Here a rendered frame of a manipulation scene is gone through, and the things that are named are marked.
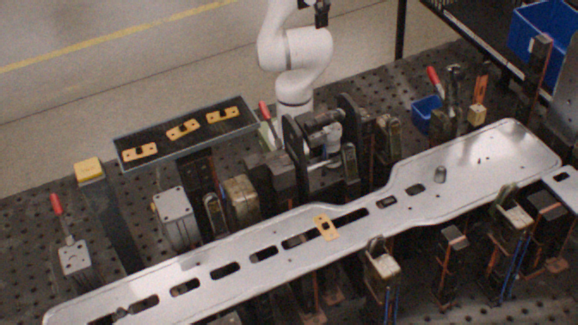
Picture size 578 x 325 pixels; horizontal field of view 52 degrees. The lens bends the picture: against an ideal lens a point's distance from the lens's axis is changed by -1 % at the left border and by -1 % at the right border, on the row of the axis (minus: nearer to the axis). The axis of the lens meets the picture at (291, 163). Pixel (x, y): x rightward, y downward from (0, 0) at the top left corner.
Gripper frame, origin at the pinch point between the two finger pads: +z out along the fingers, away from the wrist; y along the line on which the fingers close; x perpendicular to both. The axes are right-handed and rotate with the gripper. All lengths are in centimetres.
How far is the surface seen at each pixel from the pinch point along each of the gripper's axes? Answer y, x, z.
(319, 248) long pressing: 30, -15, 45
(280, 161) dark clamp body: 5.6, -14.0, 36.9
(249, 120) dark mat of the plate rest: -4.3, -17.9, 28.7
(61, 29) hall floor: -277, -63, 145
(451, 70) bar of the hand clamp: 9.8, 34.3, 23.3
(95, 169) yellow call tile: -7, -58, 29
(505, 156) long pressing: 27, 43, 45
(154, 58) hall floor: -211, -15, 145
